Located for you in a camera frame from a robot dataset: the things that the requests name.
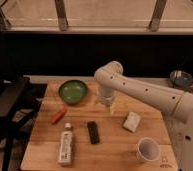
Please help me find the white sponge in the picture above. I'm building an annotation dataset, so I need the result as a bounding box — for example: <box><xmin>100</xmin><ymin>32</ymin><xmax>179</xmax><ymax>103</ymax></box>
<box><xmin>123</xmin><ymin>112</ymin><xmax>141</xmax><ymax>132</ymax></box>

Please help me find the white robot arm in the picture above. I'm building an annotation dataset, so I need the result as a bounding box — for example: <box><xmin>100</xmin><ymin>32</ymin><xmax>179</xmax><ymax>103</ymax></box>
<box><xmin>94</xmin><ymin>61</ymin><xmax>193</xmax><ymax>171</ymax></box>

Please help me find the white bottle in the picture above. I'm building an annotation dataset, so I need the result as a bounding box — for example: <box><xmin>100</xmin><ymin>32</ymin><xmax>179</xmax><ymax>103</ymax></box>
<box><xmin>58</xmin><ymin>123</ymin><xmax>73</xmax><ymax>166</ymax></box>

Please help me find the black eraser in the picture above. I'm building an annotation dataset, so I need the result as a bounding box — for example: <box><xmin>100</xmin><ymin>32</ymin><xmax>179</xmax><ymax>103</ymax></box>
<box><xmin>87</xmin><ymin>121</ymin><xmax>100</xmax><ymax>144</ymax></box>

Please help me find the orange carrot toy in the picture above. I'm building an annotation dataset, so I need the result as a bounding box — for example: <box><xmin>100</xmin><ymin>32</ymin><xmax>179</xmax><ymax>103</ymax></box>
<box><xmin>51</xmin><ymin>108</ymin><xmax>67</xmax><ymax>124</ymax></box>

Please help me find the white paper cup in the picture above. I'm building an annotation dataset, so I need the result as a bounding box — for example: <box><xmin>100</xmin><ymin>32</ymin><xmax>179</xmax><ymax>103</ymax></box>
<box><xmin>136</xmin><ymin>137</ymin><xmax>161</xmax><ymax>163</ymax></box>

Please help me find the green bowl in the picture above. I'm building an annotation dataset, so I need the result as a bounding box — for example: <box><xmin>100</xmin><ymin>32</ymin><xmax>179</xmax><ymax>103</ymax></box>
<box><xmin>58</xmin><ymin>80</ymin><xmax>88</xmax><ymax>105</ymax></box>

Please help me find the round metal dish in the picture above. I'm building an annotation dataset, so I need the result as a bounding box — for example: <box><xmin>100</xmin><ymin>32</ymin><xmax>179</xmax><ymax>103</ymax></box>
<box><xmin>170</xmin><ymin>70</ymin><xmax>193</xmax><ymax>89</ymax></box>

